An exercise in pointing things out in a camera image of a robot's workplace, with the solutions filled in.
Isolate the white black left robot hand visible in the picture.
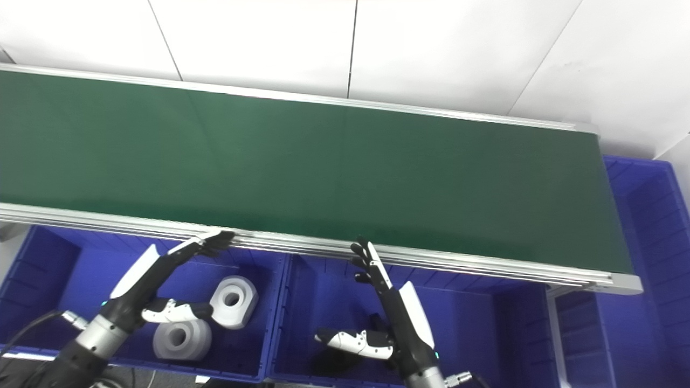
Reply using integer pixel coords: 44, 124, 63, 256
100, 229, 236, 335

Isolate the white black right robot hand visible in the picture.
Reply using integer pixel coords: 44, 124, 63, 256
314, 235, 440, 376

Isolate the white holed plastic part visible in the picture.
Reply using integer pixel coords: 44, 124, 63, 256
153, 320, 213, 361
209, 275, 259, 330

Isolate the large blue plastic bin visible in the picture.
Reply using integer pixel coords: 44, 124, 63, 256
554, 155, 690, 388

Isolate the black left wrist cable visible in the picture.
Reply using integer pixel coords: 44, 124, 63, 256
0, 309, 89, 357

